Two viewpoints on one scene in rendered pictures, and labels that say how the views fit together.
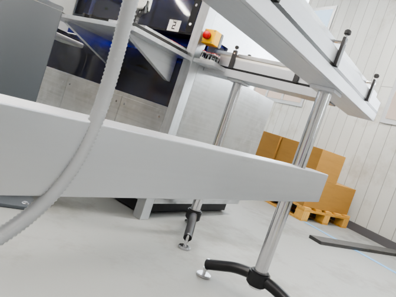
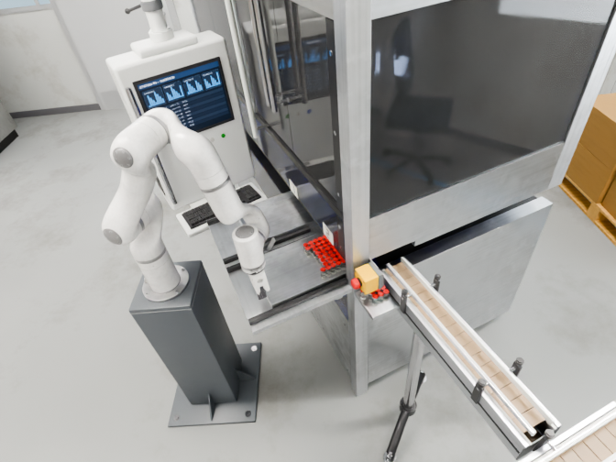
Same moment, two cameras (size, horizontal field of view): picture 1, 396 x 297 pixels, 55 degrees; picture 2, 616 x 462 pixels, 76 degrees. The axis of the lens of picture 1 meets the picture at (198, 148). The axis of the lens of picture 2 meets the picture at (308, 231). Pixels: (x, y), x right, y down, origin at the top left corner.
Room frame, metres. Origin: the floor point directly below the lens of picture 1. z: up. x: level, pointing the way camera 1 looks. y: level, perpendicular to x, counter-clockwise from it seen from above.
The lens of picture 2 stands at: (1.08, -0.25, 2.06)
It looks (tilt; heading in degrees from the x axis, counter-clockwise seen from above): 42 degrees down; 35
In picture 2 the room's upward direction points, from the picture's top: 8 degrees counter-clockwise
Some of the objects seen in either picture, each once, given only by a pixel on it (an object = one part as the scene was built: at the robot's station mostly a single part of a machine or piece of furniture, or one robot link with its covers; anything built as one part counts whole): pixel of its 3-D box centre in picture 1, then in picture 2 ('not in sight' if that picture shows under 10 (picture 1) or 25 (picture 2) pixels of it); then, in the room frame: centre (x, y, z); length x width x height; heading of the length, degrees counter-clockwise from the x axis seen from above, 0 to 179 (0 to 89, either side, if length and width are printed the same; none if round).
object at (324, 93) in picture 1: (289, 190); not in sight; (1.36, -0.36, 0.46); 0.09 x 0.09 x 0.77; 55
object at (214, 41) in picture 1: (212, 38); (368, 278); (1.91, 0.11, 1.00); 0.08 x 0.07 x 0.07; 145
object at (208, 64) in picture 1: (211, 65); (379, 299); (1.94, 0.07, 0.87); 0.14 x 0.13 x 0.02; 145
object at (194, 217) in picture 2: (46, 26); (221, 204); (2.19, 1.05, 0.82); 0.40 x 0.14 x 0.02; 153
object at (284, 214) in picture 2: not in sight; (279, 216); (2.16, 0.66, 0.90); 0.34 x 0.26 x 0.04; 145
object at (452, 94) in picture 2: not in sight; (490, 95); (2.33, -0.11, 1.51); 0.85 x 0.01 x 0.59; 145
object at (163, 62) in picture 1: (149, 59); not in sight; (1.85, 0.36, 0.80); 0.34 x 0.03 x 0.13; 145
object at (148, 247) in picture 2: not in sight; (143, 223); (1.67, 0.90, 1.16); 0.19 x 0.12 x 0.24; 12
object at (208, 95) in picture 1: (112, 110); (343, 196); (2.93, 0.72, 0.44); 2.06 x 1.00 x 0.88; 55
